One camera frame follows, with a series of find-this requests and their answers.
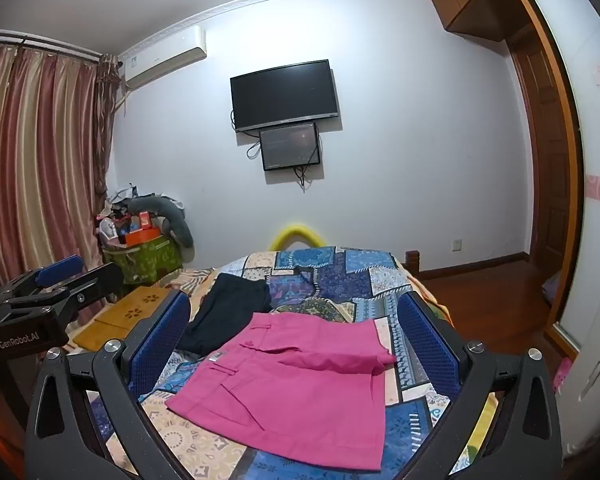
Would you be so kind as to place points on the wooden door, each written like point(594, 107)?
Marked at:
point(545, 185)

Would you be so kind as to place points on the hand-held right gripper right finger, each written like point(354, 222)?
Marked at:
point(427, 345)

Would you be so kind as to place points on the white wall outlet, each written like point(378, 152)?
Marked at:
point(457, 245)

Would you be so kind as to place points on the curtain rail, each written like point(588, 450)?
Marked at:
point(39, 46)

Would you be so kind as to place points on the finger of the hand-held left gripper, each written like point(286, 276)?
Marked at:
point(97, 282)
point(59, 267)

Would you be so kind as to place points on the striped orange cloth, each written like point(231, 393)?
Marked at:
point(197, 280)

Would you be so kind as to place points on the pink pants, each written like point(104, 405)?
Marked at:
point(300, 385)

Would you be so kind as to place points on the blue patchwork blanket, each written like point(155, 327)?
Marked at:
point(325, 280)

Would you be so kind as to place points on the white air conditioner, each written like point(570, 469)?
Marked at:
point(164, 57)

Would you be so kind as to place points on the dark navy pants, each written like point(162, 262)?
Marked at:
point(229, 305)

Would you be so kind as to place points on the grey plush pillow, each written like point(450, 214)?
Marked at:
point(177, 225)

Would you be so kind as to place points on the pink striped curtain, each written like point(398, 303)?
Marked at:
point(39, 160)

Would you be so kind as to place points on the black wall television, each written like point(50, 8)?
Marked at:
point(285, 94)

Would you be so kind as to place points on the white appliance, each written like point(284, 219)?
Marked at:
point(590, 360)

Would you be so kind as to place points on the wooden bed post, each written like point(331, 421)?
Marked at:
point(413, 262)

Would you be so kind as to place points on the green storage box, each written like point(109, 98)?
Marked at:
point(149, 260)

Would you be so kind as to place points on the small black wall monitor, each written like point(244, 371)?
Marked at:
point(290, 146)

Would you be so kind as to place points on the yellow bamboo stool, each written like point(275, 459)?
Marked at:
point(144, 302)
point(102, 335)

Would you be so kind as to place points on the orange box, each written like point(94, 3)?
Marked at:
point(142, 236)

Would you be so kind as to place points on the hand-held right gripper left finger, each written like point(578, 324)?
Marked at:
point(162, 345)

